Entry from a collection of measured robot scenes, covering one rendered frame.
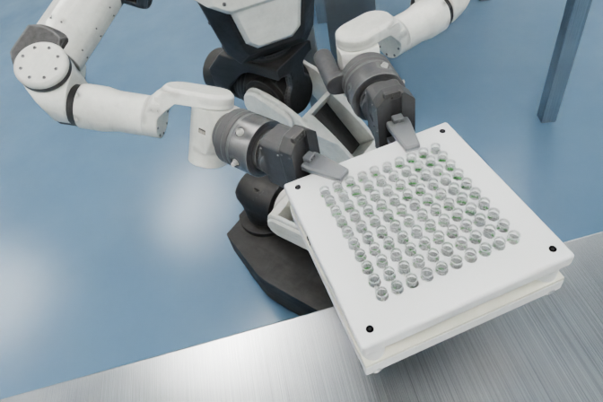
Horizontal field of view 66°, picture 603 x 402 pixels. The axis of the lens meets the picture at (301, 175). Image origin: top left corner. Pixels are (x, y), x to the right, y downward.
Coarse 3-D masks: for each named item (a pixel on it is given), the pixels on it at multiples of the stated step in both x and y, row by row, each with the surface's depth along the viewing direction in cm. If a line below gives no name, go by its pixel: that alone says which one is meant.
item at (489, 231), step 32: (416, 160) 60; (352, 192) 58; (384, 192) 58; (416, 192) 57; (448, 192) 57; (416, 224) 53; (448, 224) 53; (480, 224) 53; (384, 256) 51; (416, 256) 51; (448, 256) 51
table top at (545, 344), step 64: (576, 256) 69; (320, 320) 68; (512, 320) 64; (576, 320) 62; (64, 384) 68; (128, 384) 66; (192, 384) 65; (256, 384) 64; (320, 384) 62; (384, 384) 61; (448, 384) 60; (512, 384) 58; (576, 384) 57
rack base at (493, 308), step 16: (304, 240) 62; (320, 272) 58; (528, 288) 52; (544, 288) 52; (336, 304) 54; (480, 304) 51; (496, 304) 51; (512, 304) 52; (448, 320) 51; (464, 320) 51; (480, 320) 52; (352, 336) 51; (416, 336) 50; (432, 336) 50; (448, 336) 51; (384, 352) 50; (400, 352) 50; (416, 352) 51; (368, 368) 49
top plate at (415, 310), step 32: (448, 128) 64; (352, 160) 63; (384, 160) 62; (480, 160) 59; (288, 192) 61; (512, 192) 55; (320, 224) 57; (352, 224) 56; (384, 224) 55; (512, 224) 52; (544, 224) 52; (320, 256) 54; (352, 256) 53; (480, 256) 50; (512, 256) 50; (544, 256) 49; (352, 288) 50; (416, 288) 49; (448, 288) 48; (480, 288) 48; (512, 288) 49; (352, 320) 48; (384, 320) 47; (416, 320) 47
